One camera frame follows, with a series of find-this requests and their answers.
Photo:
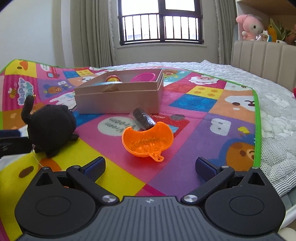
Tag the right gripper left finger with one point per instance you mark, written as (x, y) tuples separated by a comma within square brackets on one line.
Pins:
[(84, 178)]

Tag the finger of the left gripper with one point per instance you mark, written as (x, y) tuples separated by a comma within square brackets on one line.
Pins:
[(15, 146), (10, 133)]

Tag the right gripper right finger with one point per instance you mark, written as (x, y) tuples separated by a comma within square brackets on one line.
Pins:
[(215, 178)]

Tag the black plush toy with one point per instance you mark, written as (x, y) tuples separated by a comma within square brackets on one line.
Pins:
[(49, 128)]

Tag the dark cookie pack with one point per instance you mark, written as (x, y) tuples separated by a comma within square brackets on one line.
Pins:
[(143, 119)]

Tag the pink yellow pudding cup toy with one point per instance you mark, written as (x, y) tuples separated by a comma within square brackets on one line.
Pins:
[(113, 78)]

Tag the pink plastic net scoop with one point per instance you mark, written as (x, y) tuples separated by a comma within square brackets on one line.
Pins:
[(144, 77)]

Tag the blue white tissue pack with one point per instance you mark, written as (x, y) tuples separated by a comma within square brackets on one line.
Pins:
[(106, 83)]

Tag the colourful cartoon play mat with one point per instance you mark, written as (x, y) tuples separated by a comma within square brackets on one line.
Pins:
[(209, 117)]

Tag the pink cardboard box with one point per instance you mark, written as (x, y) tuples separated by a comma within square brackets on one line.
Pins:
[(121, 98)]

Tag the white quilted bedspread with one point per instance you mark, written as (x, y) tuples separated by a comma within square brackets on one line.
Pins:
[(277, 111)]

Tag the beige curtain left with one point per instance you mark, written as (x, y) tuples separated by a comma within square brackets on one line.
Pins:
[(82, 33)]

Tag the beige curtain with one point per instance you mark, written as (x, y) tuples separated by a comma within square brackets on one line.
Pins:
[(226, 15), (82, 33)]

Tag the beige padded headboard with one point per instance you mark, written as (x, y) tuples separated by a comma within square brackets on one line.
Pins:
[(268, 60)]

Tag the pink plush bunny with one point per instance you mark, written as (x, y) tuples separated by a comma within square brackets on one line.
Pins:
[(252, 26)]

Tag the yellow plush toy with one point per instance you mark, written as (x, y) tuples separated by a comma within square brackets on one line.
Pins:
[(272, 32)]

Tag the green potted plant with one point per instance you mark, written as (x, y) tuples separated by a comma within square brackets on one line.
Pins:
[(280, 30)]

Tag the dark framed window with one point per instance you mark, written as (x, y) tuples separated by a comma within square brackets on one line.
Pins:
[(160, 21)]

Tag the beige curtain right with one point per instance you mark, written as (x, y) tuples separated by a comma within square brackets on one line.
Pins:
[(226, 15)]

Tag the wooden shelf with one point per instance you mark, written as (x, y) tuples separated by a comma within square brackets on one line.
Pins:
[(282, 12)]

